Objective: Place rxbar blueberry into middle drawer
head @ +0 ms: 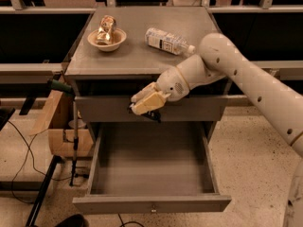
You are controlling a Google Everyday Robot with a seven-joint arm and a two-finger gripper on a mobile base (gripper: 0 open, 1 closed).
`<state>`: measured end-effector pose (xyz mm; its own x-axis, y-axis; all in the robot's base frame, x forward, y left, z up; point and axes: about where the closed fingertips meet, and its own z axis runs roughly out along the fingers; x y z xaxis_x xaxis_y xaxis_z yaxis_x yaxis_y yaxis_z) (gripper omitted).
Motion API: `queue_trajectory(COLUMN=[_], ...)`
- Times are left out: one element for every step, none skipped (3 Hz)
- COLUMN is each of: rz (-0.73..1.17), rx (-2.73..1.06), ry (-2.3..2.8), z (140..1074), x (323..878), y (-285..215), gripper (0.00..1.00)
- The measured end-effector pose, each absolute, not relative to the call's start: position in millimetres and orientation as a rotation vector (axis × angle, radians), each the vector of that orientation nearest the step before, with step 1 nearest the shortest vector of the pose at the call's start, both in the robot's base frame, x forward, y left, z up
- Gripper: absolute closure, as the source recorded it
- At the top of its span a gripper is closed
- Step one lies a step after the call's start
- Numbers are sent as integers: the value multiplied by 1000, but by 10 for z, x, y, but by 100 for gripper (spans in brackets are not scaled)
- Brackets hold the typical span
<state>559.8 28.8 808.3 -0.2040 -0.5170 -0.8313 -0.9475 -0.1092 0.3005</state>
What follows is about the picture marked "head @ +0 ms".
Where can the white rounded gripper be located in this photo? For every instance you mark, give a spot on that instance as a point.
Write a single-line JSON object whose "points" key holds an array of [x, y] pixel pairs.
{"points": [[171, 83]]}

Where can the open grey middle drawer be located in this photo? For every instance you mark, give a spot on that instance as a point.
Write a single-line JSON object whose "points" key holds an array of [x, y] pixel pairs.
{"points": [[153, 168]]}

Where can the clear plastic water bottle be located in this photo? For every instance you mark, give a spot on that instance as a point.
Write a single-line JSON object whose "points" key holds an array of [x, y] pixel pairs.
{"points": [[168, 42]]}

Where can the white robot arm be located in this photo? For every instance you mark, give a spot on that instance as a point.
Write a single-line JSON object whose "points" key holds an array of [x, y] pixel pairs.
{"points": [[217, 58]]}

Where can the dark blue rxbar wrapper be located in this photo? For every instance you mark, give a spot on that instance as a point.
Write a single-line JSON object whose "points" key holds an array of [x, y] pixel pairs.
{"points": [[152, 115]]}

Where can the green handled pole tool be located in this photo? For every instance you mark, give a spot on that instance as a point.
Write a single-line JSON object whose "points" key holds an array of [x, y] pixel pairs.
{"points": [[67, 89]]}

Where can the black metal stand leg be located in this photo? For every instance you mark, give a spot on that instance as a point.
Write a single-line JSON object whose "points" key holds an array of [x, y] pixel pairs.
{"points": [[41, 194]]}

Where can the crumpled gold snack bag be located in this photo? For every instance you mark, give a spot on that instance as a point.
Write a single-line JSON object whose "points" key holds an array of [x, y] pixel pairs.
{"points": [[106, 29]]}

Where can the grey drawer cabinet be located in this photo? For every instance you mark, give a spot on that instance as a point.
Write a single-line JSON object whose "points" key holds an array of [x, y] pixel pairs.
{"points": [[127, 70]]}

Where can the closed grey top drawer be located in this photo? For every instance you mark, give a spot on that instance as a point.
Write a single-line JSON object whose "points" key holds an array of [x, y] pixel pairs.
{"points": [[116, 109]]}

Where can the open cardboard box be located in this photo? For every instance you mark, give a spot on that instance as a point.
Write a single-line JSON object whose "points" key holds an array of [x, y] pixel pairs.
{"points": [[56, 119]]}

